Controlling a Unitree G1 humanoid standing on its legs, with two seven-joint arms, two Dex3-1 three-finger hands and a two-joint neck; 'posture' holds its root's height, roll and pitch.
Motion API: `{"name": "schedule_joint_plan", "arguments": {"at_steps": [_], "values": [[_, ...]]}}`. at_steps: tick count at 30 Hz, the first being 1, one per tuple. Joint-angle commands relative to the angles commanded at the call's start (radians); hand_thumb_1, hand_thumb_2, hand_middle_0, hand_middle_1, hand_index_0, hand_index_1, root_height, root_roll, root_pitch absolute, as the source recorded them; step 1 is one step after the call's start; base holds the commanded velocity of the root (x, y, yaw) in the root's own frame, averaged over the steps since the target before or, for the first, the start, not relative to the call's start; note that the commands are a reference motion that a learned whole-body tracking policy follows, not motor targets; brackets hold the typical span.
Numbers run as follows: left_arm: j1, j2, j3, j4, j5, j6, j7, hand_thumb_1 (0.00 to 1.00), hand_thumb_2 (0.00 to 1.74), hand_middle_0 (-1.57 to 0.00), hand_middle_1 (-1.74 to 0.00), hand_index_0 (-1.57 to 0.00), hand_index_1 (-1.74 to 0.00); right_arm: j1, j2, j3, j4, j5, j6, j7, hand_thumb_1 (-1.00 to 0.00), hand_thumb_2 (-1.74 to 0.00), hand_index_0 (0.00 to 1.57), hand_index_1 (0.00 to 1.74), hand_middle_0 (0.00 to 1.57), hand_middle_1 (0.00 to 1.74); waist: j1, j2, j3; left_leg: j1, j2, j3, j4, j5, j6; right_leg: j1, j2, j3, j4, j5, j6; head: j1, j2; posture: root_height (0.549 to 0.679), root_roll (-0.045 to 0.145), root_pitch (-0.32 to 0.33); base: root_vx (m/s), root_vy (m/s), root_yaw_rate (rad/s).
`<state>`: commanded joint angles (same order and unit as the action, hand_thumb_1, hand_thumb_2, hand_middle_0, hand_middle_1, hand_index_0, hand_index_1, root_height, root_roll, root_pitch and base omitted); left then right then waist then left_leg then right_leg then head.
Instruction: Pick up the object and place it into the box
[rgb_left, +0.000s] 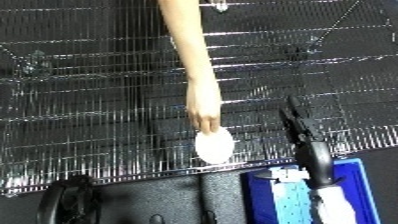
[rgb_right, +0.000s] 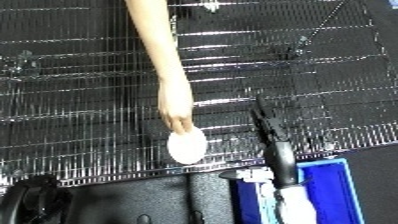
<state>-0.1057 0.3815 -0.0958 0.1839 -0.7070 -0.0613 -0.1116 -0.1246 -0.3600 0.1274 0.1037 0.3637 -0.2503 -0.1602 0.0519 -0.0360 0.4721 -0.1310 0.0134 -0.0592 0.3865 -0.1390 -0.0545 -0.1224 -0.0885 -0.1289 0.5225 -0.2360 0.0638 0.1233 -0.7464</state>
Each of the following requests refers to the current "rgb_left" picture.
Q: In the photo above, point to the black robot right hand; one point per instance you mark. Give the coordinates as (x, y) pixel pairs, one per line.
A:
(309, 146)

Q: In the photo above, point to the person's hand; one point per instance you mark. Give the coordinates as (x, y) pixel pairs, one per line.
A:
(204, 106)

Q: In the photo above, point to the white paper cup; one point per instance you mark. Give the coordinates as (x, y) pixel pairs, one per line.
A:
(214, 146)

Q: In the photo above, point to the pale robot right arm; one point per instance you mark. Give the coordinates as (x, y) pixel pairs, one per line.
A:
(335, 206)

